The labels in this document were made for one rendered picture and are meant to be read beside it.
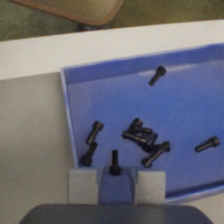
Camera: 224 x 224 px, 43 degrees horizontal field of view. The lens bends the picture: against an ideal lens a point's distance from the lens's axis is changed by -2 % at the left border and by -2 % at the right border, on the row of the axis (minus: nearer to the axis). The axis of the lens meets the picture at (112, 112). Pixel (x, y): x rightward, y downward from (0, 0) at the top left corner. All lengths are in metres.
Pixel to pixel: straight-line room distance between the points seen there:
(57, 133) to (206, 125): 0.10
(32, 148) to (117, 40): 0.11
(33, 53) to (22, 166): 0.09
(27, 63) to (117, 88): 0.07
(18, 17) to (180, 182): 1.53
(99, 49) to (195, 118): 0.09
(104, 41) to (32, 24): 1.37
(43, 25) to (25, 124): 1.39
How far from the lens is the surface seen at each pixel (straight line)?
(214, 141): 0.19
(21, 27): 1.60
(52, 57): 0.23
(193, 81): 0.22
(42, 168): 0.19
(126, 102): 0.20
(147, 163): 0.18
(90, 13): 0.75
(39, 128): 0.20
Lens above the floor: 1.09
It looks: 62 degrees down
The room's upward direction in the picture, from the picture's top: 1 degrees clockwise
